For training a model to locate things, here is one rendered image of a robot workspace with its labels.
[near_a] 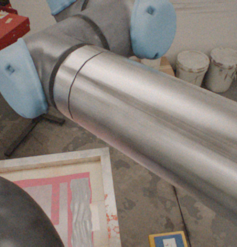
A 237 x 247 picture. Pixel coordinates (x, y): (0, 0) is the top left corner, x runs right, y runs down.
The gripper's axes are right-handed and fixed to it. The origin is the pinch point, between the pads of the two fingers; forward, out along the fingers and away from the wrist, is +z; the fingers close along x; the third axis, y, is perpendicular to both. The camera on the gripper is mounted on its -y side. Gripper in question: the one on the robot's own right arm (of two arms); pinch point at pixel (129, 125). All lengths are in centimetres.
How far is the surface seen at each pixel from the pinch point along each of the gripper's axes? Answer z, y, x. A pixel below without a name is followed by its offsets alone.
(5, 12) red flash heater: 19, -142, -68
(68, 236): 41, 5, -34
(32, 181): 37, -19, -48
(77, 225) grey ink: 41, 1, -31
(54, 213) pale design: 40, -4, -38
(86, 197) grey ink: 42, -9, -27
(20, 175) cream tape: 36, -23, -52
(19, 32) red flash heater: 27, -125, -60
